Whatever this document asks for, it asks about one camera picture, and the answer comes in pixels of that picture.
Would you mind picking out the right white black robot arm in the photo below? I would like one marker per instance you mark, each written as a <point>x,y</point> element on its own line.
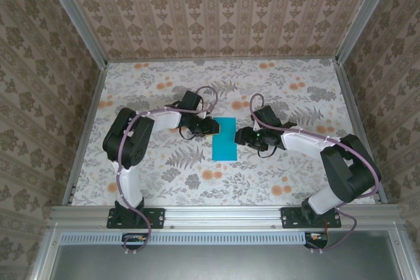
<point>354,168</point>

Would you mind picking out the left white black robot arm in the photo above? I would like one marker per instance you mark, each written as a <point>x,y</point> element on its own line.
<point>131,135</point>

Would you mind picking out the grey metal sheet panel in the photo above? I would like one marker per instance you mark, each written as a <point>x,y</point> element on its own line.
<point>223,263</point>

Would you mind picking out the floral patterned table cover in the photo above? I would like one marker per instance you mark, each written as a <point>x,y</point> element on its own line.
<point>223,181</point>

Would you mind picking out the thin aluminium rail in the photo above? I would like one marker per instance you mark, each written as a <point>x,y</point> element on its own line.
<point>223,60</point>

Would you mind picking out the wide aluminium frame beam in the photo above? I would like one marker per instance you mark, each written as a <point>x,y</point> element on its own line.
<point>223,216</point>

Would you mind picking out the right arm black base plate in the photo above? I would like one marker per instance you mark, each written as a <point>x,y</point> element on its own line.
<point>288,217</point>

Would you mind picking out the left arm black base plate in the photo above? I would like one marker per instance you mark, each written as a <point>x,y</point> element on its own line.
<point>157,217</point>

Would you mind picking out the aluminium side rail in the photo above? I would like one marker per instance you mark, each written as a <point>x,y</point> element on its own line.
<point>83,135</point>
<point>361,135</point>

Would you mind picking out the aluminium corner post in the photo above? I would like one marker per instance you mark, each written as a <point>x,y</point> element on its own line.
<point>365,14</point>
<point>73,17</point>

